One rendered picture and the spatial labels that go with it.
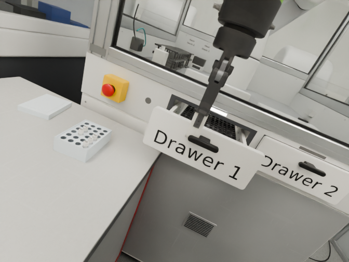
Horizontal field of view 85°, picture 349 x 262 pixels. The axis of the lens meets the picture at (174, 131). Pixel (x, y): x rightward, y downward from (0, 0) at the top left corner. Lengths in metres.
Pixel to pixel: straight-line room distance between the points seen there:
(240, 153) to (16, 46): 0.92
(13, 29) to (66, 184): 0.71
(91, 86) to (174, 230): 0.68
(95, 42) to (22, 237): 0.56
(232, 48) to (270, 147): 0.37
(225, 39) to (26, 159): 0.47
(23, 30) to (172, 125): 0.76
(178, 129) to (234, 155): 0.15
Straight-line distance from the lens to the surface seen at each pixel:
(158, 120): 0.48
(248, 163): 0.49
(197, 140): 0.43
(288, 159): 0.67
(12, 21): 1.00
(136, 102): 0.68
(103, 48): 0.72
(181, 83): 0.61
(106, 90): 0.64
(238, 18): 0.37
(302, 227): 0.87
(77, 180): 0.47
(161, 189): 0.80
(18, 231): 0.40
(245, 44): 0.38
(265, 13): 0.38
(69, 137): 0.53
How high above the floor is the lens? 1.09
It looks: 25 degrees down
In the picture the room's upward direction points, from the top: 22 degrees clockwise
